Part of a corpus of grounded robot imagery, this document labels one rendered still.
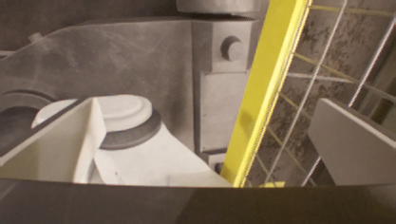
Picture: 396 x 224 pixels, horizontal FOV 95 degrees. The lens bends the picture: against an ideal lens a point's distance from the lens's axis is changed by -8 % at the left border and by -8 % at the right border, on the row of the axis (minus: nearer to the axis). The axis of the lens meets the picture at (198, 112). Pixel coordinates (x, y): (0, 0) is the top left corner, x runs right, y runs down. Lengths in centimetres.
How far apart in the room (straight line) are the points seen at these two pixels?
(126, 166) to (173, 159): 7
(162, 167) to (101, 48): 29
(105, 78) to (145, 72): 9
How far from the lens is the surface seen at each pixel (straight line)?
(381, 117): 117
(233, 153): 30
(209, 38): 43
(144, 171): 30
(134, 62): 47
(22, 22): 72
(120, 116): 35
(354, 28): 92
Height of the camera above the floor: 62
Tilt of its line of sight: 58 degrees down
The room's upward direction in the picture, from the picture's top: 161 degrees clockwise
